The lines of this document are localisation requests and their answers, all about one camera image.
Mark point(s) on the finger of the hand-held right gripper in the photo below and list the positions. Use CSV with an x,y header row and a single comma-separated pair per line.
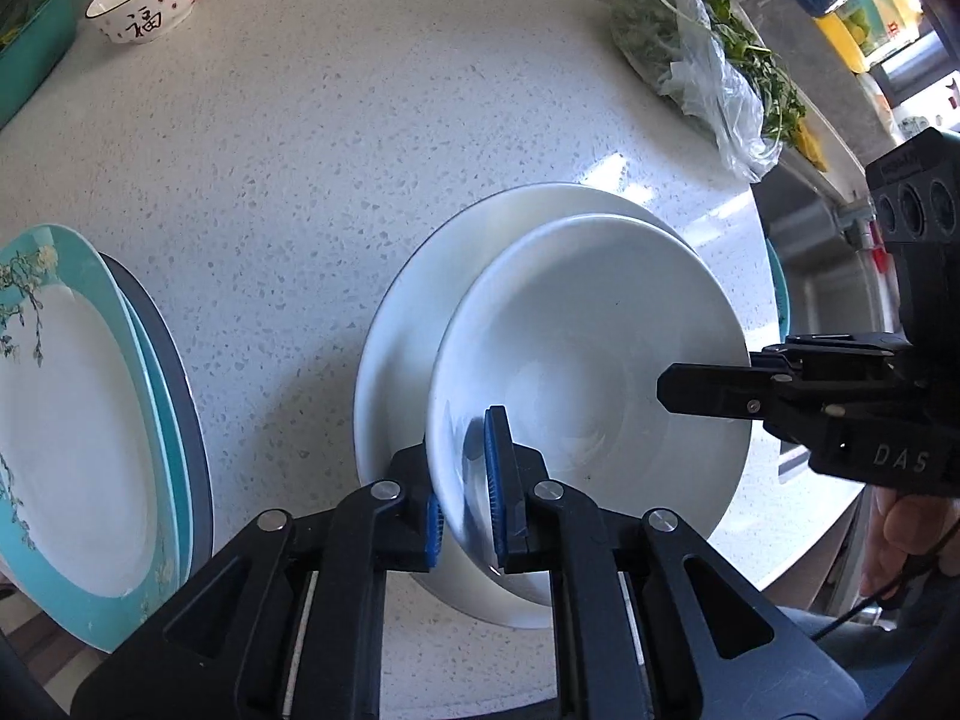
x,y
712,390
825,352

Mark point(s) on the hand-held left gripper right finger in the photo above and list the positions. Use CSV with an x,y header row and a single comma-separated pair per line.
x,y
495,480

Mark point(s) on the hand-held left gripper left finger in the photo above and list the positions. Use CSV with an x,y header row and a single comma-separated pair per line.
x,y
434,532

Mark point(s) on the plain white bowl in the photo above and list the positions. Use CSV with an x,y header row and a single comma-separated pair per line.
x,y
600,330

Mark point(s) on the large dark-rimmed white bowl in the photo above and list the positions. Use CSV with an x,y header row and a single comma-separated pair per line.
x,y
405,360

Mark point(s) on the grey black-rimmed plate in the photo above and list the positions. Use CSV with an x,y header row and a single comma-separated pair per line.
x,y
202,480

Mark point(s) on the teal floral plate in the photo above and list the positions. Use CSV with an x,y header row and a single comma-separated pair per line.
x,y
185,495
75,427

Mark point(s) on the person's right hand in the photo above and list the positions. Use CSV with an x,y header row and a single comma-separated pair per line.
x,y
900,532

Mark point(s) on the teal colander with greens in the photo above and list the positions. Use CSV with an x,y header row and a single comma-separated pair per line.
x,y
778,292
37,60

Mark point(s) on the steel faucet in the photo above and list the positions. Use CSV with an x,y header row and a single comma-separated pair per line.
x,y
855,223

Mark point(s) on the yellow sponge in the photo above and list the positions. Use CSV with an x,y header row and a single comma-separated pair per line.
x,y
810,146

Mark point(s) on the yellow bowl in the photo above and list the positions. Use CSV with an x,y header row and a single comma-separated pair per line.
x,y
840,41

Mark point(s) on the plastic bag of greens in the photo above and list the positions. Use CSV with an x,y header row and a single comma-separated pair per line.
x,y
712,82

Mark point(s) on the person's leg in blue trousers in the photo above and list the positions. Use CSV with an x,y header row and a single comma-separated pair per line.
x,y
885,652

